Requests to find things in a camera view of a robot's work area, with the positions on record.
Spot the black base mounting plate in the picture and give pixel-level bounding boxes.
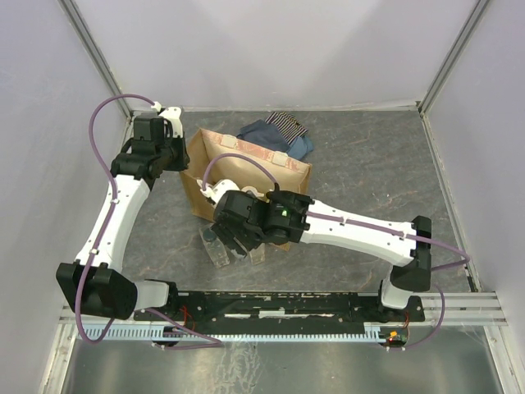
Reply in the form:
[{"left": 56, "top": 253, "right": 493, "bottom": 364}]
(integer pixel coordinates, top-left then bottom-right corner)
[{"left": 157, "top": 291, "right": 425, "bottom": 336}]

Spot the blue and striped clothes pile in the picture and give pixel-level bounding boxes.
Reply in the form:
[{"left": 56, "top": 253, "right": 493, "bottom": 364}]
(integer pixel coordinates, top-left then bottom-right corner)
[{"left": 236, "top": 112, "right": 314, "bottom": 160}]

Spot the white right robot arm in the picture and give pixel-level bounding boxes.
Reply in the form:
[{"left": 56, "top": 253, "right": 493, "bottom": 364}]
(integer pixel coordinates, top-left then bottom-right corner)
[{"left": 209, "top": 190, "right": 431, "bottom": 321}]

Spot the clear bottle black cap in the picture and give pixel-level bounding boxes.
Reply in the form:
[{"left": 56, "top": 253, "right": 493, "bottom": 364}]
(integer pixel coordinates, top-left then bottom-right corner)
[
  {"left": 249, "top": 244, "right": 266, "bottom": 265},
  {"left": 199, "top": 226, "right": 231, "bottom": 268}
]

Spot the brown canvas tote bag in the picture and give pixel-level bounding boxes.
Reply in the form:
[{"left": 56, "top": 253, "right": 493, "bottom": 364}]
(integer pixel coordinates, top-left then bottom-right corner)
[{"left": 180, "top": 129, "right": 312, "bottom": 221}]

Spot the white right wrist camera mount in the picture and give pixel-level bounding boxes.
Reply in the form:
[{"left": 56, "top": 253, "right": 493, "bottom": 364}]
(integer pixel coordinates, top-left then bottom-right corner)
[{"left": 197, "top": 179, "right": 239, "bottom": 207}]

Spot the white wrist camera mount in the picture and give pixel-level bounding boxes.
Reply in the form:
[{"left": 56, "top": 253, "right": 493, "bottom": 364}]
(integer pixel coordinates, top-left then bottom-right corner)
[
  {"left": 197, "top": 179, "right": 239, "bottom": 207},
  {"left": 150, "top": 102, "right": 184, "bottom": 138}
]

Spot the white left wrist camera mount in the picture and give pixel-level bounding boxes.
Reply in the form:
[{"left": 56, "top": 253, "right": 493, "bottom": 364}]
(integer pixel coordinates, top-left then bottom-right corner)
[{"left": 150, "top": 102, "right": 184, "bottom": 138}]

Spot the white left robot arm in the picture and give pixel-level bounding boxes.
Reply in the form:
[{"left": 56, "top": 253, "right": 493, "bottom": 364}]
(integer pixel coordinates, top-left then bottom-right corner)
[{"left": 56, "top": 107, "right": 189, "bottom": 320}]

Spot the light blue cable duct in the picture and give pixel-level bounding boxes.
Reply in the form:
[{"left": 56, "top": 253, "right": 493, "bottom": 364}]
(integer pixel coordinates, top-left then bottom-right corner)
[{"left": 76, "top": 323, "right": 390, "bottom": 341}]

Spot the aluminium frame rail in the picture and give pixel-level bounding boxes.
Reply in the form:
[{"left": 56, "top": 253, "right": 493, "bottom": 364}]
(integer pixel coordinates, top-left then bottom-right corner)
[{"left": 57, "top": 291, "right": 509, "bottom": 326}]

